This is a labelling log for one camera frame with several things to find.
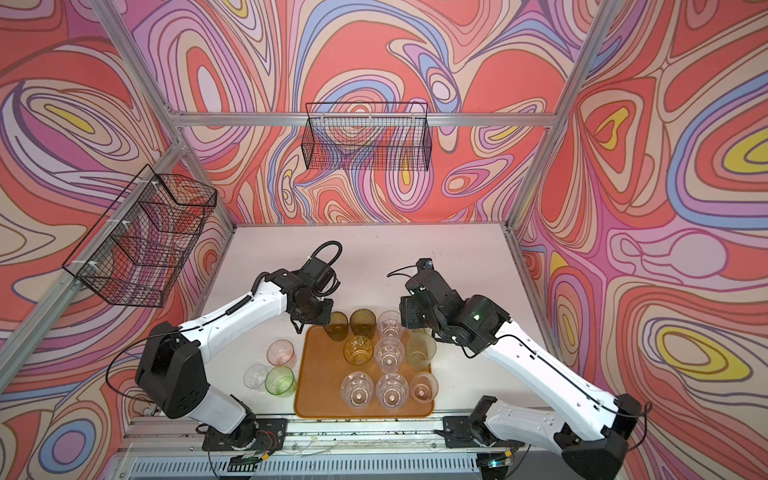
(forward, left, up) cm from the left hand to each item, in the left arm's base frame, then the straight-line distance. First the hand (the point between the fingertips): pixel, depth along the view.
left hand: (330, 316), depth 84 cm
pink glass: (-17, -26, -9) cm, 33 cm away
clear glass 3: (-17, -8, -9) cm, 21 cm away
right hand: (-6, -23, +12) cm, 27 cm away
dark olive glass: (0, -9, -3) cm, 10 cm away
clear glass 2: (-7, -17, -9) cm, 20 cm away
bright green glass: (-15, +14, -8) cm, 22 cm away
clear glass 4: (-18, -18, -10) cm, 27 cm away
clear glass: (0, -17, -8) cm, 19 cm away
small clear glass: (-15, +19, -5) cm, 25 cm away
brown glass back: (0, -1, -6) cm, 6 cm away
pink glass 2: (-8, +14, -6) cm, 18 cm away
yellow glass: (-6, -8, -10) cm, 14 cm away
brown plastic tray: (-11, +3, -9) cm, 15 cm away
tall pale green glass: (-7, -26, -6) cm, 28 cm away
